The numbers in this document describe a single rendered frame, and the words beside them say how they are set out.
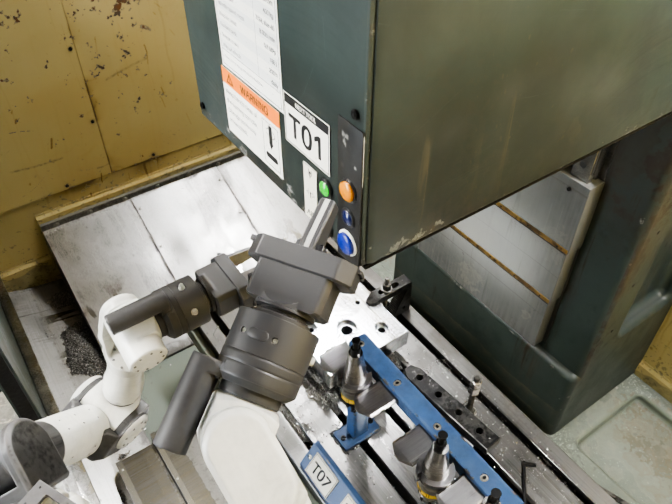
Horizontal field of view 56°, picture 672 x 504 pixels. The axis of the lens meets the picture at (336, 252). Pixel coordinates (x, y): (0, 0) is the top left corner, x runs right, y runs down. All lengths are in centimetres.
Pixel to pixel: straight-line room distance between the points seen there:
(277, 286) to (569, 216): 87
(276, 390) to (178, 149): 166
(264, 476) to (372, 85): 38
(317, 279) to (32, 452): 57
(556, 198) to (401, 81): 80
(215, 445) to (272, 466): 6
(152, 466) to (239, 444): 114
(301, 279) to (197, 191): 163
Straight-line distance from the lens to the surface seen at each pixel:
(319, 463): 139
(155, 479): 170
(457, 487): 109
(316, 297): 62
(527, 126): 85
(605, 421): 200
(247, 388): 62
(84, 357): 204
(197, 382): 63
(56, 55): 195
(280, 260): 64
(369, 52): 61
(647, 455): 201
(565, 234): 142
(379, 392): 116
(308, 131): 76
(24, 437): 105
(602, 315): 154
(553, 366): 171
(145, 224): 218
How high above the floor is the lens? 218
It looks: 44 degrees down
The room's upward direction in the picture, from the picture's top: straight up
